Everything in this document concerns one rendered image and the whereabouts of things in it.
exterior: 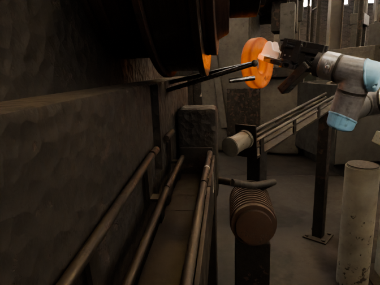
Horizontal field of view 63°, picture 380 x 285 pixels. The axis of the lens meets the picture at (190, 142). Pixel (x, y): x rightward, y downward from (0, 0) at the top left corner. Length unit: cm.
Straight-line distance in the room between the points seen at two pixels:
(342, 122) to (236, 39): 243
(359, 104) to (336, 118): 6
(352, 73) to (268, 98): 234
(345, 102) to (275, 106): 232
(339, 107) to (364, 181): 46
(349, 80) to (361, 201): 57
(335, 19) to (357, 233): 844
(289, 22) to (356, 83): 213
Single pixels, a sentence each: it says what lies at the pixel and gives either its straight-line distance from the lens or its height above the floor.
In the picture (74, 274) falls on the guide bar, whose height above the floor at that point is 74.
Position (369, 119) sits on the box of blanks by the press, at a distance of 280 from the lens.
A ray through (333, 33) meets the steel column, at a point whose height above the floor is 169.
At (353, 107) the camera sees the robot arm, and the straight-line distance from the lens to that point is 92.
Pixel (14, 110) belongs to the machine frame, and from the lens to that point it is 23.
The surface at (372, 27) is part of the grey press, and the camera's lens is 456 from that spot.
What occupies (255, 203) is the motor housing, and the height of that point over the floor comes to 53.
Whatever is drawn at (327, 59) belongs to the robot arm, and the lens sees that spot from 92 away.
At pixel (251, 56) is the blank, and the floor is 93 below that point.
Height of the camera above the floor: 89
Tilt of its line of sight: 13 degrees down
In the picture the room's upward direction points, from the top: 2 degrees counter-clockwise
